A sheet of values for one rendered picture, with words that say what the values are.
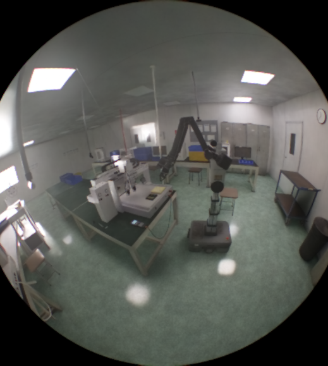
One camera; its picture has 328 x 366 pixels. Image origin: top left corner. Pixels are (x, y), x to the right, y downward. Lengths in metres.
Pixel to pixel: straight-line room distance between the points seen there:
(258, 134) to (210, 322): 5.07
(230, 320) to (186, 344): 0.54
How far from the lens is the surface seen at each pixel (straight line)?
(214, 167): 1.34
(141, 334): 1.75
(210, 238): 1.90
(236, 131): 4.85
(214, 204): 1.63
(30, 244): 3.25
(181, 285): 1.79
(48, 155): 8.33
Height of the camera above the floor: 1.69
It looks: 24 degrees down
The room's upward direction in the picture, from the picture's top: 7 degrees counter-clockwise
